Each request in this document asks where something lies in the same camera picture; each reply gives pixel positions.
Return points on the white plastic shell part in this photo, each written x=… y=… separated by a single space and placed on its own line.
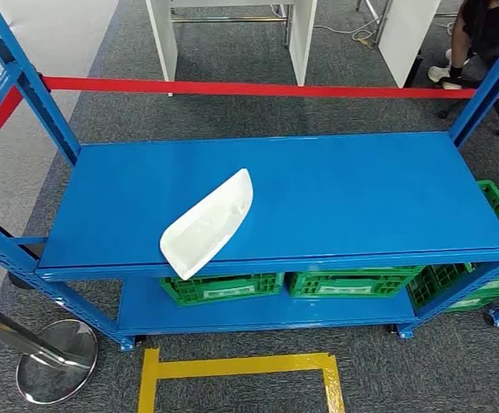
x=208 y=225

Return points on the green plastic crate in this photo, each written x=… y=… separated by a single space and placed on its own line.
x=309 y=283
x=180 y=288
x=469 y=305
x=494 y=202

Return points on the yellow floor tape square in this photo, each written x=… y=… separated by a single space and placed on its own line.
x=232 y=365

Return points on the white desk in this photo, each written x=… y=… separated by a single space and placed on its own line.
x=303 y=34
x=404 y=40

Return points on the person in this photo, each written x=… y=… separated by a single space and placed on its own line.
x=478 y=28

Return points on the chrome stanchion post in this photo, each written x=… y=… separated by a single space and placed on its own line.
x=56 y=365

